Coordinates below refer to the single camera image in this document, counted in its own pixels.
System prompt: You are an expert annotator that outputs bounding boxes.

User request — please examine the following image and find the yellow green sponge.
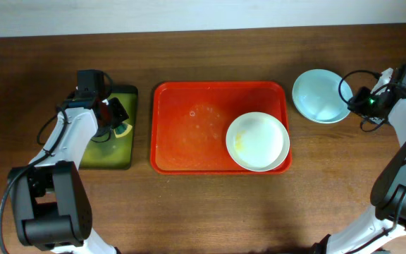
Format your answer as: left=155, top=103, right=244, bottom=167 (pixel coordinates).
left=113, top=122, right=133, bottom=138

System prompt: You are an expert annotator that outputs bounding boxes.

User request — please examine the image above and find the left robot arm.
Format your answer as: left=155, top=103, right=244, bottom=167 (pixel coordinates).
left=3, top=98, right=128, bottom=253

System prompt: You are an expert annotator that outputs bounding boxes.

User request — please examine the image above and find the white plate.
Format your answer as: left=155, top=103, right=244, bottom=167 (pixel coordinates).
left=226, top=111, right=291, bottom=173

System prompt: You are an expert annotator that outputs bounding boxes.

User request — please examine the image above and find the light blue plate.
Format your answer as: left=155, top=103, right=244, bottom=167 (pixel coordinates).
left=292, top=69, right=350, bottom=124

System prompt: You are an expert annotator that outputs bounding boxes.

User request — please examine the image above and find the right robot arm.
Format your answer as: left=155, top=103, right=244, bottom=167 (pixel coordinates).
left=309, top=87, right=406, bottom=253

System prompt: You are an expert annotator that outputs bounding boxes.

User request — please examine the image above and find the red plastic tray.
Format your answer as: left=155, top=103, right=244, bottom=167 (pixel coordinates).
left=150, top=81, right=289, bottom=175

